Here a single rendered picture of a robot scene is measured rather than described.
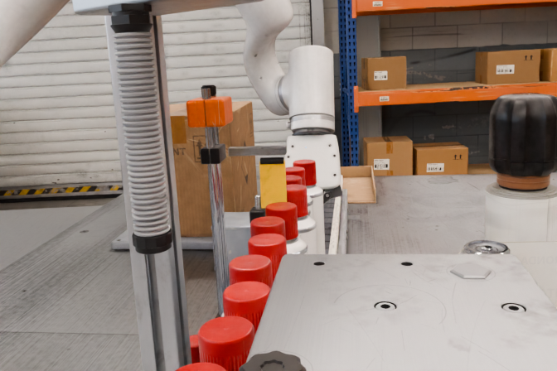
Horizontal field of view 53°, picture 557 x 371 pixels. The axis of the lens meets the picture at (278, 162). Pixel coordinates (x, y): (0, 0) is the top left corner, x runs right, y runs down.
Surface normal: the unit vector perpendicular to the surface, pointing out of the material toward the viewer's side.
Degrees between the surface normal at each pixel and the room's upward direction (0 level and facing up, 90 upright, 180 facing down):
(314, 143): 66
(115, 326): 0
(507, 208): 90
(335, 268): 0
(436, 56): 90
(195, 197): 90
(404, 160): 90
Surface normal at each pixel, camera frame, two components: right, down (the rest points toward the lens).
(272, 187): -0.14, 0.14
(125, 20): -0.35, 0.20
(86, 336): -0.05, -0.98
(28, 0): 0.34, 0.43
